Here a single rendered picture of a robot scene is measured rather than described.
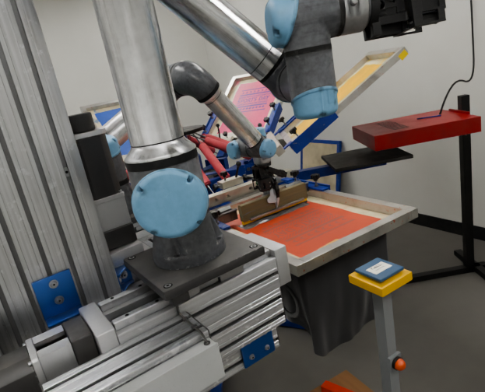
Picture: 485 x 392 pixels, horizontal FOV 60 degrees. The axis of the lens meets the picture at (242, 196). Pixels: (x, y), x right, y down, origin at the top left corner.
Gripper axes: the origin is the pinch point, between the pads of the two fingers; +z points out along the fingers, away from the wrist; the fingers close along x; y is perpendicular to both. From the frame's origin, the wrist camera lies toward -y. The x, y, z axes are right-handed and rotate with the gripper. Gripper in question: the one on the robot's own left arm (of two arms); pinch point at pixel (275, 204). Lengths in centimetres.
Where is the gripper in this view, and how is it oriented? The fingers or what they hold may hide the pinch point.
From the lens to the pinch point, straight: 188.4
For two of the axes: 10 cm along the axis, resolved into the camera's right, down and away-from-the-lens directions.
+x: 5.2, 1.6, -8.4
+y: -8.3, 3.3, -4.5
